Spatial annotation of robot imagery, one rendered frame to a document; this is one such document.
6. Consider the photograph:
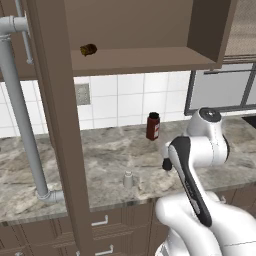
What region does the long grey door handle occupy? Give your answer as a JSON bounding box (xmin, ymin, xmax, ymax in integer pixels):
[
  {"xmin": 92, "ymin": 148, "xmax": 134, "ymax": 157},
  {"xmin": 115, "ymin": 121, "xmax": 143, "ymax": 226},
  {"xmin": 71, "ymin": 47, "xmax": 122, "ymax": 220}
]
[{"xmin": 0, "ymin": 15, "xmax": 65, "ymax": 205}]

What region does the brown open cabinet door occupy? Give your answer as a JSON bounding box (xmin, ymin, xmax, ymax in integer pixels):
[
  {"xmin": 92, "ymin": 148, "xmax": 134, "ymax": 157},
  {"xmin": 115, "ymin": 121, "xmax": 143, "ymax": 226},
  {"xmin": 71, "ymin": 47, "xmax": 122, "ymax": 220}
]
[{"xmin": 25, "ymin": 0, "xmax": 95, "ymax": 256}]

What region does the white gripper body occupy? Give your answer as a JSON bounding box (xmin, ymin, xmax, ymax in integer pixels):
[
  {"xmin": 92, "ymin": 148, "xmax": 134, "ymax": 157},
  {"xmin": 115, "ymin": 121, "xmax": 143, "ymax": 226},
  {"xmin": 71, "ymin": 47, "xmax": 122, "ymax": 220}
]
[{"xmin": 160, "ymin": 141, "xmax": 173, "ymax": 163}]

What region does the brown closed cabinet door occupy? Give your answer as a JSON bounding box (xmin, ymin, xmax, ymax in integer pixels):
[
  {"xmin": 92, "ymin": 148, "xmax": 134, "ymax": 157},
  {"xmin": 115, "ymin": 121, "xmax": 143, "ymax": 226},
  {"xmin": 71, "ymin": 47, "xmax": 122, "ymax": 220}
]
[{"xmin": 0, "ymin": 0, "xmax": 38, "ymax": 82}]

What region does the thin grey door handle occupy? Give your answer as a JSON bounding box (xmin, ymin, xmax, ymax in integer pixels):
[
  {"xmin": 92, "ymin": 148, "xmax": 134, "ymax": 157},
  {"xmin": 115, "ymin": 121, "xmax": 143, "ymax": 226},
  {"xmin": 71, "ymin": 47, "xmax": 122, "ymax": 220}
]
[{"xmin": 14, "ymin": 0, "xmax": 35, "ymax": 65}]

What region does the small grey shaker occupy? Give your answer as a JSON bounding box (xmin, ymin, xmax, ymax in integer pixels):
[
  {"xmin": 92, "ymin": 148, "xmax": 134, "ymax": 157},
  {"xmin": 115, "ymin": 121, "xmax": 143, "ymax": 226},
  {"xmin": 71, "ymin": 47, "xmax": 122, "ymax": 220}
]
[{"xmin": 122, "ymin": 170, "xmax": 135, "ymax": 189}]

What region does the brown wall cabinet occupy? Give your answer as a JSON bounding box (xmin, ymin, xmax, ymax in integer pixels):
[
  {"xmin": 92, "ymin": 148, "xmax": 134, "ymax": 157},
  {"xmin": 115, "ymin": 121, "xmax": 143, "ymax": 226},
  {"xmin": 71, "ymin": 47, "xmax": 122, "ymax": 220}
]
[{"xmin": 63, "ymin": 0, "xmax": 238, "ymax": 78}]

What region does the brown drawer front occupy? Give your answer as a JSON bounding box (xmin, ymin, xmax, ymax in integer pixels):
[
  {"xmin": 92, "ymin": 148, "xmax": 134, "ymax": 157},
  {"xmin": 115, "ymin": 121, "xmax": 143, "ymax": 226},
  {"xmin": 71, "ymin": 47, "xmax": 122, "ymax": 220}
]
[
  {"xmin": 91, "ymin": 229, "xmax": 153, "ymax": 256},
  {"xmin": 89, "ymin": 201, "xmax": 155, "ymax": 236}
]

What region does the brown base cabinet door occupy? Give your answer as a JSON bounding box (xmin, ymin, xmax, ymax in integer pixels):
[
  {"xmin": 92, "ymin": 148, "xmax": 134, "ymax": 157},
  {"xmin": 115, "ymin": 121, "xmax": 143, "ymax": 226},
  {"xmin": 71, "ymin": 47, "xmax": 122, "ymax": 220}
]
[{"xmin": 213, "ymin": 184, "xmax": 256, "ymax": 218}]

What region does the dark red shaker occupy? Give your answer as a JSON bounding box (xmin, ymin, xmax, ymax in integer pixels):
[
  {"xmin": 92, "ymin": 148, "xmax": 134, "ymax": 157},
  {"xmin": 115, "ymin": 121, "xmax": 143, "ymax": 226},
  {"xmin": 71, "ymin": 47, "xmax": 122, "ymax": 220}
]
[{"xmin": 145, "ymin": 111, "xmax": 161, "ymax": 142}]

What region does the black hob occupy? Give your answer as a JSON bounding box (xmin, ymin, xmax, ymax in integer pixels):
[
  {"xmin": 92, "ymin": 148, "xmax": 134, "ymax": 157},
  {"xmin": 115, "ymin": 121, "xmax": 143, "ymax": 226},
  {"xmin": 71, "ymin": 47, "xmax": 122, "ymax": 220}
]
[{"xmin": 241, "ymin": 114, "xmax": 256, "ymax": 130}]

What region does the white drawer handle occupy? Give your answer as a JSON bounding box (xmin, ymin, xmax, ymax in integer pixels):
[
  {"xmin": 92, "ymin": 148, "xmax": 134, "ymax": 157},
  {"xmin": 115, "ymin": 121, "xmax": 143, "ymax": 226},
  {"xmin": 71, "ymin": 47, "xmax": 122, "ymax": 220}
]
[
  {"xmin": 91, "ymin": 214, "xmax": 110, "ymax": 228},
  {"xmin": 94, "ymin": 244, "xmax": 115, "ymax": 256}
]

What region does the grey framed window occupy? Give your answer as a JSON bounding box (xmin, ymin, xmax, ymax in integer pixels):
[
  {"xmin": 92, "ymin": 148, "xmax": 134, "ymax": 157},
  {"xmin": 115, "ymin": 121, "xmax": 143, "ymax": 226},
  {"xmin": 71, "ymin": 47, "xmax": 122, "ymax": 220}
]
[{"xmin": 183, "ymin": 55, "xmax": 256, "ymax": 117}]

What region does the brown lumpy object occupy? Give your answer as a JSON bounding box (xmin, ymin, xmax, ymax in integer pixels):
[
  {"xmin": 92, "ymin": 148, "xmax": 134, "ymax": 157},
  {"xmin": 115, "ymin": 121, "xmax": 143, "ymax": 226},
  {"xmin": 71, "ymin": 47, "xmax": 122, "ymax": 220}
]
[{"xmin": 79, "ymin": 43, "xmax": 98, "ymax": 57}]

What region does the grey wall outlet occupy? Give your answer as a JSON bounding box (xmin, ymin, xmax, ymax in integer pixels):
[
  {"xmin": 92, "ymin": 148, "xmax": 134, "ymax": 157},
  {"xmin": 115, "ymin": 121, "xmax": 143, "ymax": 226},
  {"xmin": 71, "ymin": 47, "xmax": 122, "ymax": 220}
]
[{"xmin": 74, "ymin": 83, "xmax": 92, "ymax": 107}]

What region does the brown base cabinet run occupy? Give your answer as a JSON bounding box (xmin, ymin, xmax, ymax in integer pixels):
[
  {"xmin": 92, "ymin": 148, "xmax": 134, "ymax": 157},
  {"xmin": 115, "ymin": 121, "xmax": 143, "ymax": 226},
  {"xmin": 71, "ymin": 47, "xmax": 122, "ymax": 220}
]
[{"xmin": 0, "ymin": 215, "xmax": 75, "ymax": 256}]

